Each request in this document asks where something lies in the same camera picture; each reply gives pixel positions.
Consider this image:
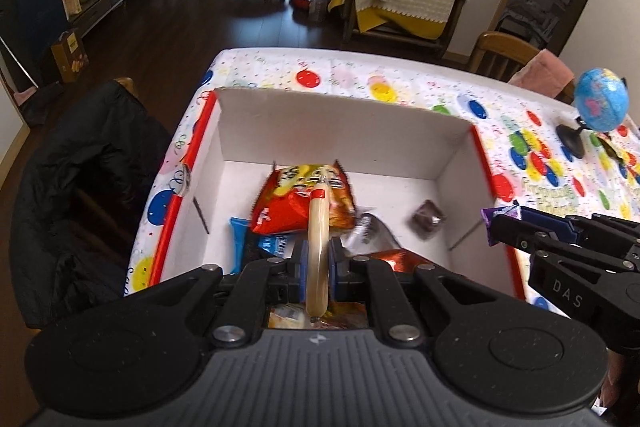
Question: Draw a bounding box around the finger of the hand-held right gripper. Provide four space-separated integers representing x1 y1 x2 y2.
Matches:
520 206 640 252
487 214 640 268

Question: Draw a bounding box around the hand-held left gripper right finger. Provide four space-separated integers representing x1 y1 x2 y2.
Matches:
328 239 501 343

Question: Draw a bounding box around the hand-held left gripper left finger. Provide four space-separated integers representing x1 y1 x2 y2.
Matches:
150 241 309 349

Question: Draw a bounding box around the purple snack packet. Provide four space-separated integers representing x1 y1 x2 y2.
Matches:
481 203 522 224

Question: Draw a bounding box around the sausage stick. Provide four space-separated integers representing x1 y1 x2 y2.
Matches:
306 187 331 323

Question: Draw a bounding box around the silver plastic packet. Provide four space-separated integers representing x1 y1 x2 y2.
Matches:
345 213 401 253

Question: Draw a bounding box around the red chip bag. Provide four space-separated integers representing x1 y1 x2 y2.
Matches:
250 161 357 235

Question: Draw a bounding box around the blue snack packet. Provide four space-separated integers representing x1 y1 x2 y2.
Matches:
229 217 293 275

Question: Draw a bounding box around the brown cake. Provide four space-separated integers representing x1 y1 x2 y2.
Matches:
411 200 447 241

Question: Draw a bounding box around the red cardboard box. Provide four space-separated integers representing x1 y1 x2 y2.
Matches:
148 87 528 308

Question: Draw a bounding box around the open brown wrapper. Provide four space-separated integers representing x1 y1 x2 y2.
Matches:
597 134 626 168

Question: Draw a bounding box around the blue desk globe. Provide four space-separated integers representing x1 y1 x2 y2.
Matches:
556 68 630 160

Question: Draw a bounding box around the pink cloth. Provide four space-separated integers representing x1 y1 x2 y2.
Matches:
507 49 576 100

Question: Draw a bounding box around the wooden dining chair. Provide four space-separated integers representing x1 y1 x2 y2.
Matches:
468 32 541 82

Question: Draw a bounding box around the balloon print tablecloth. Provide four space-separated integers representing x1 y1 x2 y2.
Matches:
122 48 640 313

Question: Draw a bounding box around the black jacket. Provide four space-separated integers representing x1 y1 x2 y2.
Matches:
9 79 173 330

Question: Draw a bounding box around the yellow gift box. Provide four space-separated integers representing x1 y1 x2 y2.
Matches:
50 29 90 82

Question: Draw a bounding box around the black cabinet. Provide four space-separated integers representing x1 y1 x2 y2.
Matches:
0 0 68 78

